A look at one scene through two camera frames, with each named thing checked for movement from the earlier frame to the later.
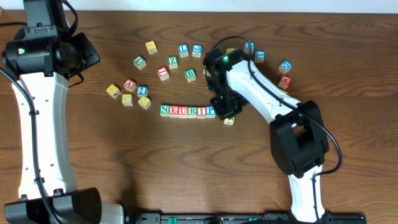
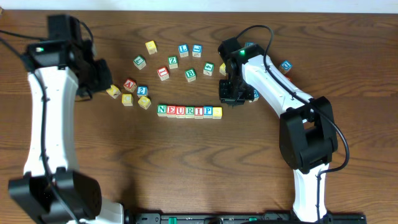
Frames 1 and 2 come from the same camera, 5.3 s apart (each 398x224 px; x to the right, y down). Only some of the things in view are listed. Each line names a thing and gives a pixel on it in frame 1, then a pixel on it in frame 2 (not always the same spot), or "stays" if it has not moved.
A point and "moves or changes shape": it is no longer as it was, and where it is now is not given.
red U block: [183, 112] moves or changes shape
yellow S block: [229, 121] moves or changes shape
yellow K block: [113, 91] stays
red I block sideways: [163, 73] stays
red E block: [173, 111] moves or changes shape
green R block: [192, 112] moves or changes shape
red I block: [201, 112] moves or changes shape
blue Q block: [285, 66] stays
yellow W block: [151, 47] stays
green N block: [164, 110] moves or changes shape
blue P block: [210, 112] moves or changes shape
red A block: [130, 85] stays
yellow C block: [127, 99] stays
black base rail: [248, 218] stays
